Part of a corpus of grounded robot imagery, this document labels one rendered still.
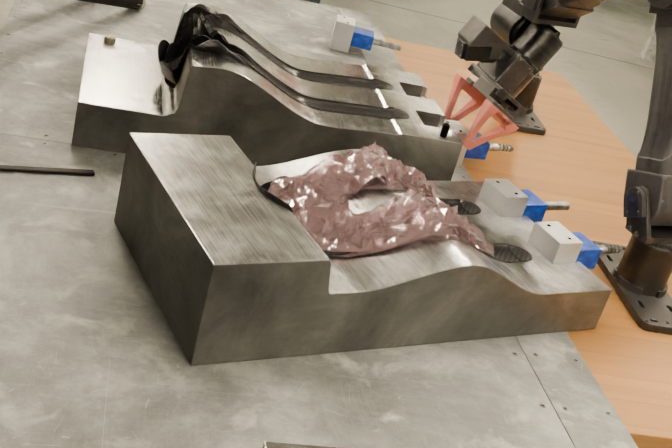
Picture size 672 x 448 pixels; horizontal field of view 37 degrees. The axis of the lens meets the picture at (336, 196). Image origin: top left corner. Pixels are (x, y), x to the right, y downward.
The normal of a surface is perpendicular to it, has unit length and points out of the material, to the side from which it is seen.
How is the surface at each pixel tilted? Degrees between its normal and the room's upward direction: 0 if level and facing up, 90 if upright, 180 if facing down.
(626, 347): 0
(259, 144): 90
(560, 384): 0
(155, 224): 90
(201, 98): 90
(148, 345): 0
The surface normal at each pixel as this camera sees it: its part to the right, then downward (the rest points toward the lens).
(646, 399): 0.24, -0.88
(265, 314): 0.43, 0.49
